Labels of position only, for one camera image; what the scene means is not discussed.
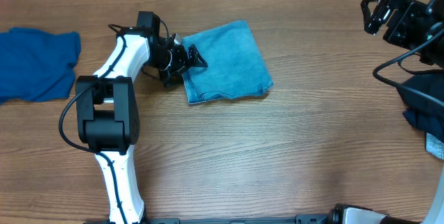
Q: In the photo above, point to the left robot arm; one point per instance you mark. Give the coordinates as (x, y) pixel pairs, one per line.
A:
(106, 107)

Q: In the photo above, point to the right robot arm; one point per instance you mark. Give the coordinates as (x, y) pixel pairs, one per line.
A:
(430, 53)

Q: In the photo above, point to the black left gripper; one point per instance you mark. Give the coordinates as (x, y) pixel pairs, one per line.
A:
(182, 59)

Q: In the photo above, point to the dark navy garment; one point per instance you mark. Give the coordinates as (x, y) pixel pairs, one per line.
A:
(422, 113)

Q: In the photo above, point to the light blue denim jeans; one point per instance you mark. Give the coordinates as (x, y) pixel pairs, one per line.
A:
(235, 69)

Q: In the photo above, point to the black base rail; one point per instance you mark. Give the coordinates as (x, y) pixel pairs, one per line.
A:
(298, 219)

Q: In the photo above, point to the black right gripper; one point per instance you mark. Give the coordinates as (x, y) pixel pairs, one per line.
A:
(393, 17)

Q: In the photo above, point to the dark blue t-shirt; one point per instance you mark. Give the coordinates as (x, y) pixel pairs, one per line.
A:
(37, 66)

